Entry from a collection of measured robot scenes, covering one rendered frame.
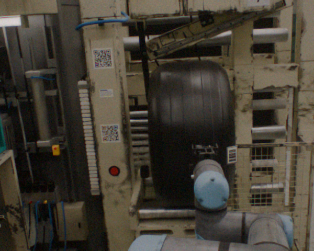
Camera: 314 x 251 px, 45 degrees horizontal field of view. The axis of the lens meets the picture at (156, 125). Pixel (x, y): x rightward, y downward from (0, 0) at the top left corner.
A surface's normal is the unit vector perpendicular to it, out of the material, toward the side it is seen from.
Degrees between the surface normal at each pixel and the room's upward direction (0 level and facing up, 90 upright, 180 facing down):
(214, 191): 83
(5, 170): 90
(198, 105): 54
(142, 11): 90
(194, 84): 37
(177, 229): 90
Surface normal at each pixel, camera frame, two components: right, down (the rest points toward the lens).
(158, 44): -0.05, 0.29
